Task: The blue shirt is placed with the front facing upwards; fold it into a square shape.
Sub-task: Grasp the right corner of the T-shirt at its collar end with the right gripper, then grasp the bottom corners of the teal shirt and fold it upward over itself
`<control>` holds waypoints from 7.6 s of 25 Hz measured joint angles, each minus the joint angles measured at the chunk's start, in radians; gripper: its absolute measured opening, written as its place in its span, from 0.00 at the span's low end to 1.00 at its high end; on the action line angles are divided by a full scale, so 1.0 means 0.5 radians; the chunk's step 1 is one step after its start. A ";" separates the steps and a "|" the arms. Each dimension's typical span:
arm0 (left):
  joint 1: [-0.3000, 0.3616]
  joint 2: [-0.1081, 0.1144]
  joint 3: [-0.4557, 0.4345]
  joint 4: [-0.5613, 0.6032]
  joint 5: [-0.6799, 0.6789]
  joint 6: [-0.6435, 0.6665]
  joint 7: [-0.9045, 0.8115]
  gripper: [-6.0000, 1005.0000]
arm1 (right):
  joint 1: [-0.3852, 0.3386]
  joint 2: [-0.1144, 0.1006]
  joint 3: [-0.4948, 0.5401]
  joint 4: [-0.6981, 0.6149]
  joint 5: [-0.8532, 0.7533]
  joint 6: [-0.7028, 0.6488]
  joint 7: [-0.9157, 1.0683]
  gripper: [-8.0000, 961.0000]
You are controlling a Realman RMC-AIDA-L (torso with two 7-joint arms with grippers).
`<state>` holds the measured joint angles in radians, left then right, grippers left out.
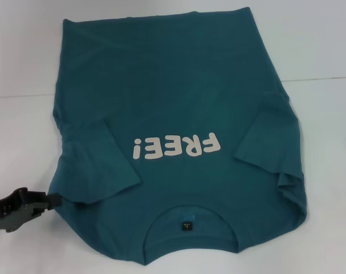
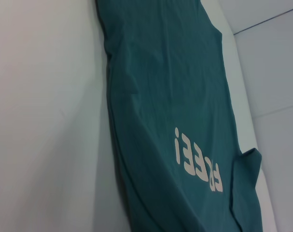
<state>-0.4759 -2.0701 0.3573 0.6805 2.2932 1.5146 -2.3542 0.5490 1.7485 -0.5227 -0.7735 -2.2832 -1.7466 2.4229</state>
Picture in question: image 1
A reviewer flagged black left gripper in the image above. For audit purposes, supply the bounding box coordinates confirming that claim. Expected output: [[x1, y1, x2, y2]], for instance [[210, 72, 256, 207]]
[[0, 187, 62, 233]]

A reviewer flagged teal FREE print t-shirt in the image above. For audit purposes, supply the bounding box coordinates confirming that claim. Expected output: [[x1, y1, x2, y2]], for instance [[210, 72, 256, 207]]
[[47, 10, 307, 259]]

